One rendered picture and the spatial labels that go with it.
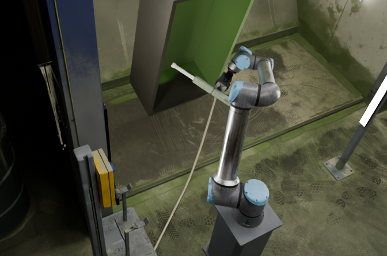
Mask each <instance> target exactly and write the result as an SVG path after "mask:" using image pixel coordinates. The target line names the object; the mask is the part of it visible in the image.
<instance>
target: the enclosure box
mask: <svg viewBox="0 0 387 256"><path fill-rule="evenodd" d="M253 1H254V0H139V9H138V18H137V23H136V32H135V41H134V50H133V55H132V64H131V73H130V84H131V86H132V87H133V89H134V91H135V93H136V94H137V96H138V98H139V100H140V102H141V104H142V105H143V107H144V109H145V111H146V113H147V115H148V116H152V115H154V114H157V113H160V112H163V111H165V110H168V109H171V108H174V107H176V106H179V105H182V104H185V103H187V102H190V101H193V100H196V99H198V98H201V97H204V96H207V95H209V94H210V93H208V92H207V91H205V90H204V89H202V88H201V87H199V86H198V85H196V84H194V83H193V82H192V79H191V78H189V77H188V76H186V75H184V74H183V73H182V72H180V71H179V70H177V69H175V68H173V67H171V65H172V64H173V62H174V63H176V64H177V66H179V67H180V68H182V69H183V70H185V71H186V72H188V73H190V74H191V75H193V76H194V77H195V76H196V75H197V76H198V77H200V78H202V79H203V80H205V81H206V82H208V83H209V84H211V85H212V86H214V85H215V83H216V80H217V79H218V78H219V77H221V75H222V74H223V71H224V69H225V67H226V65H227V62H228V60H229V58H230V55H231V53H232V51H233V48H234V46H235V44H236V41H237V39H238V37H239V35H240V32H241V29H242V27H243V25H244V23H245V20H246V18H247V16H248V13H249V11H250V9H251V7H252V4H253Z"/></svg>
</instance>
